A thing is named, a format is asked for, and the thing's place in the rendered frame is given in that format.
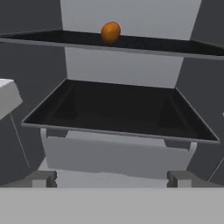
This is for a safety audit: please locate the pale grey fridge drawer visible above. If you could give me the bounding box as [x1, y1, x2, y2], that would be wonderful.
[39, 127, 198, 180]

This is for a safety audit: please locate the white fridge door bin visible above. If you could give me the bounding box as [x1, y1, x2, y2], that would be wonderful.
[0, 78, 24, 121]

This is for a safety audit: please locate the black glass fridge shelf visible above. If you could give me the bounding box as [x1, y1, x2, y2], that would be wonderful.
[0, 28, 224, 61]
[20, 78, 221, 145]

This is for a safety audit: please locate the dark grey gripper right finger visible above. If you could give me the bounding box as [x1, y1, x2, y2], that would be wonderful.
[166, 170, 223, 189]

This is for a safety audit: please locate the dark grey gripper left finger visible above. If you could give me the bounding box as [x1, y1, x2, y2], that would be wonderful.
[3, 170, 58, 189]

